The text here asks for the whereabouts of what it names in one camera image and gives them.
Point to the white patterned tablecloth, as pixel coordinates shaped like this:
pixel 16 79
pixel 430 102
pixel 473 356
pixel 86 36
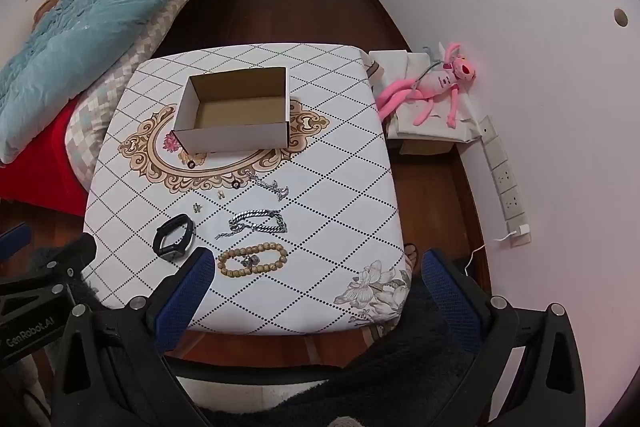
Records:
pixel 325 207

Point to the light blue quilt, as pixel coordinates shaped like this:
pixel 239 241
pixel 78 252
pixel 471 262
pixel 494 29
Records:
pixel 100 32

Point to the white power strip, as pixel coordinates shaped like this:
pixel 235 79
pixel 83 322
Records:
pixel 505 182

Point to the white paper bag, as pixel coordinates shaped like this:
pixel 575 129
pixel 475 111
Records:
pixel 395 62

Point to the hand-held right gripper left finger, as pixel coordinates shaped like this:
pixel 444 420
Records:
pixel 185 292

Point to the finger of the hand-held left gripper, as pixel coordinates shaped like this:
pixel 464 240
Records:
pixel 75 252
pixel 15 234

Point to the cardboard box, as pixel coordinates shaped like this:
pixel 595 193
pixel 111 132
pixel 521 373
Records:
pixel 230 139

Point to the brown pillow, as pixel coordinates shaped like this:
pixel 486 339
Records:
pixel 47 7

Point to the white charger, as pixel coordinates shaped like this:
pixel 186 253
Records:
pixel 522 229

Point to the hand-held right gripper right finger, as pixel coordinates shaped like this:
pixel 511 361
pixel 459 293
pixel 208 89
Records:
pixel 450 292

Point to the pink plush toy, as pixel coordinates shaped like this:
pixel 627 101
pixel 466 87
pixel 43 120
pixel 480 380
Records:
pixel 440 82

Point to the red blanket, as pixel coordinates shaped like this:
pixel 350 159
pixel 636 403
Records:
pixel 40 172

